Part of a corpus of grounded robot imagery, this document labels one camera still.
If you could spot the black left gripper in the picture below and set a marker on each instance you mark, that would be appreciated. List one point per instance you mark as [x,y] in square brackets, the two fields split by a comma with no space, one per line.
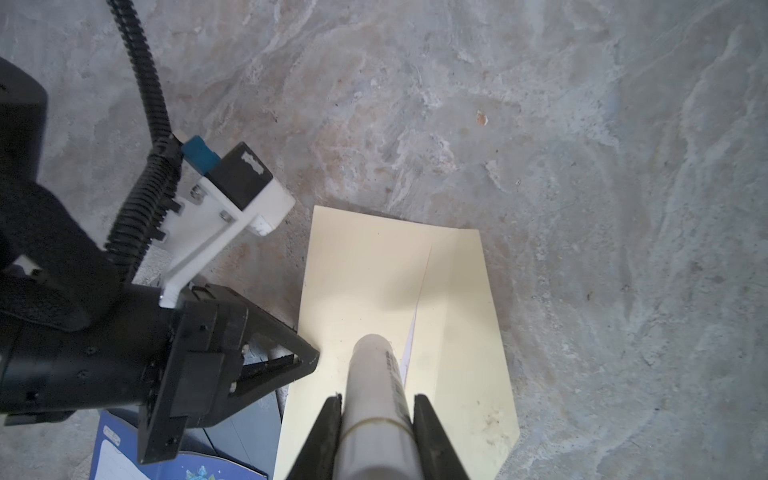
[203,339]

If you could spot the cream yellow envelope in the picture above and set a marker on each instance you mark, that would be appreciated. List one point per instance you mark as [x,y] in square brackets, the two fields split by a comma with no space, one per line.
[368,275]

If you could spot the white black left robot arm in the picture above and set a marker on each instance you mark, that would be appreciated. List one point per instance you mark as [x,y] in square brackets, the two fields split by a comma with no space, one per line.
[86,328]

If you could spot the grey envelope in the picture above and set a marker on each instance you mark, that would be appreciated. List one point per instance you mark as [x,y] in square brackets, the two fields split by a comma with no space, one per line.
[249,437]

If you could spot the white glue stick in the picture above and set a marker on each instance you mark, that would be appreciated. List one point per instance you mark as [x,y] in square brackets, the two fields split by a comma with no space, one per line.
[376,439]

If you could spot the white letter paper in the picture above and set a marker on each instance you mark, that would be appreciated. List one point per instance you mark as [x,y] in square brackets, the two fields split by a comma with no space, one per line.
[407,352]

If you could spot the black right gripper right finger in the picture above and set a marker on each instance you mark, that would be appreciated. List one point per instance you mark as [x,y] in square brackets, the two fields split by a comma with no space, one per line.
[439,460]

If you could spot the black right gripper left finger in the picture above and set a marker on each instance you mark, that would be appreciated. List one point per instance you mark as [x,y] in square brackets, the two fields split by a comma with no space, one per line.
[316,458]

